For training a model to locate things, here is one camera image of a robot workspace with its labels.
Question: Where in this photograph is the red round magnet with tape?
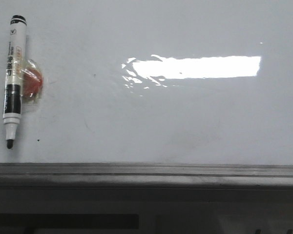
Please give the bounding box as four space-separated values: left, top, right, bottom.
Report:
21 59 44 106

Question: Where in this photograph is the black and white whiteboard marker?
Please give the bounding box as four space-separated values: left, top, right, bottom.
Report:
3 15 27 149

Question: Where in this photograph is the white whiteboard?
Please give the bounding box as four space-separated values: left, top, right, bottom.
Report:
0 0 293 165

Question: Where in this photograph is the grey aluminium whiteboard tray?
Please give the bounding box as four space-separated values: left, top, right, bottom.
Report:
0 163 293 189

